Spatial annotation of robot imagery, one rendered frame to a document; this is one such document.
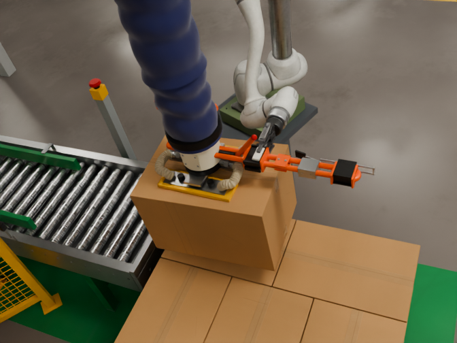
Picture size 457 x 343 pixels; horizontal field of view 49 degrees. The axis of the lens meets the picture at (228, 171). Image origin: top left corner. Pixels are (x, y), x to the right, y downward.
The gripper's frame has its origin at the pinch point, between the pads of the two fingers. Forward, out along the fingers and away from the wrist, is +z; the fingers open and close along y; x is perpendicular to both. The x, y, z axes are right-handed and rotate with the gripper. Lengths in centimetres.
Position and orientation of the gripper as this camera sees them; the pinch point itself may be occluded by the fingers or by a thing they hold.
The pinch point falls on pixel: (258, 158)
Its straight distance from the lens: 195.8
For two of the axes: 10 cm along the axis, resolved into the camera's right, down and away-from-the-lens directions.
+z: -3.7, 7.2, -5.8
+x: -9.1, -1.6, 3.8
